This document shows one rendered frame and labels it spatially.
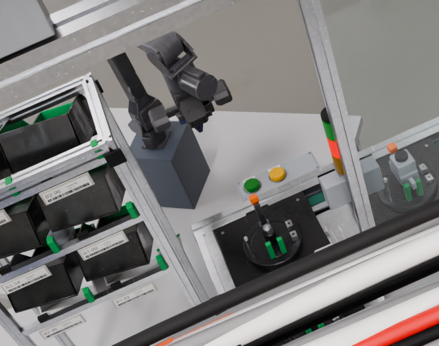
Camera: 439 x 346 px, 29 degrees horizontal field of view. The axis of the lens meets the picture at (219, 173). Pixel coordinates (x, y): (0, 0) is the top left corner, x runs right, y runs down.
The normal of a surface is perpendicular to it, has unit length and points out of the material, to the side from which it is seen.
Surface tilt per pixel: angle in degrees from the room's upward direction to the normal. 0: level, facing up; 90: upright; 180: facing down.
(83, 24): 0
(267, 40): 0
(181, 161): 90
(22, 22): 90
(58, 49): 90
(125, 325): 0
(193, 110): 21
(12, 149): 65
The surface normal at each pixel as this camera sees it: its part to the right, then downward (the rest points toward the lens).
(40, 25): 0.29, 0.65
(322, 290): -0.15, -0.35
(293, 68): -0.28, -0.65
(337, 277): -0.39, -0.84
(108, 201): 0.00, 0.37
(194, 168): 0.91, 0.06
